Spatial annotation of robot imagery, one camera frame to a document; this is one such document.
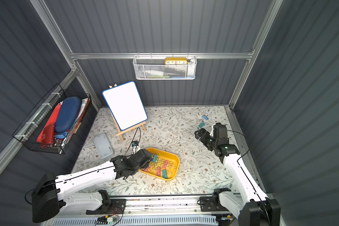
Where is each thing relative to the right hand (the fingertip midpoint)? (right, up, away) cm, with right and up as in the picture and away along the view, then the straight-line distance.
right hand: (203, 135), depth 81 cm
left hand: (-33, -14, -1) cm, 36 cm away
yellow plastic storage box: (-17, -20, +6) cm, 27 cm away
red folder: (-76, +1, -16) cm, 78 cm away
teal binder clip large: (+5, +5, +28) cm, 28 cm away
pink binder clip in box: (-22, -20, +6) cm, 30 cm away
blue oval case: (-73, +13, -8) cm, 74 cm away
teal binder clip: (-23, -23, +2) cm, 33 cm away
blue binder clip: (+9, +11, +32) cm, 35 cm away
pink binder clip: (-26, -23, +4) cm, 35 cm away
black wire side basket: (-81, +3, -20) cm, 84 cm away
